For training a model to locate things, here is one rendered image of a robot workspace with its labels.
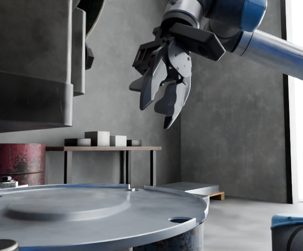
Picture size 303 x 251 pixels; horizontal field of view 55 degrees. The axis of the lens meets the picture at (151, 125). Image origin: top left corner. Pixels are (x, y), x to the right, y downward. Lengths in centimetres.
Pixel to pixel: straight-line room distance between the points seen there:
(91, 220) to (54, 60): 14
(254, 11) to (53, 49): 48
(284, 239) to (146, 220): 55
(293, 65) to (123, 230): 66
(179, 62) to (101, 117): 400
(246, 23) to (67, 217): 52
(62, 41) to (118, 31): 480
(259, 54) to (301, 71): 11
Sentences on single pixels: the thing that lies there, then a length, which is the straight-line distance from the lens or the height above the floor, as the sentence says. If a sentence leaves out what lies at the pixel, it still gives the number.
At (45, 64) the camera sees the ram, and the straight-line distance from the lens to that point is 24.
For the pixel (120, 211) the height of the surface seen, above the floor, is 78.
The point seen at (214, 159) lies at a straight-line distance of 543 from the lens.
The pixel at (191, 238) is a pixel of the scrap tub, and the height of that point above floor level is 43.
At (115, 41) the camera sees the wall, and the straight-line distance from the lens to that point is 494.
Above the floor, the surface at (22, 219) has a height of 78.
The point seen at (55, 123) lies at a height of 86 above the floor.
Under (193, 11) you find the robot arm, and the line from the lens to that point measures 59.
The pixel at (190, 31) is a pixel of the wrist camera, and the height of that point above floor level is 104.
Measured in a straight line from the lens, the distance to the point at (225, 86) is 542.
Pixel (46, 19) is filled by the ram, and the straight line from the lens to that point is 25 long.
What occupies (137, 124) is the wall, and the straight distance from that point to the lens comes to 497.
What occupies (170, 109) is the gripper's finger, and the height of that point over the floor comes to 91.
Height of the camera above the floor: 84
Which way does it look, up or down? 4 degrees up
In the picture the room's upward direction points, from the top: straight up
